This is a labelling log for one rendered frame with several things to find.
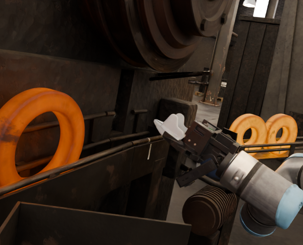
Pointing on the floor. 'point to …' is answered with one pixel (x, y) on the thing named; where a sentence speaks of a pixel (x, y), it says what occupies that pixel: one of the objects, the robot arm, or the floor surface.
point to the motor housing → (207, 214)
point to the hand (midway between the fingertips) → (157, 125)
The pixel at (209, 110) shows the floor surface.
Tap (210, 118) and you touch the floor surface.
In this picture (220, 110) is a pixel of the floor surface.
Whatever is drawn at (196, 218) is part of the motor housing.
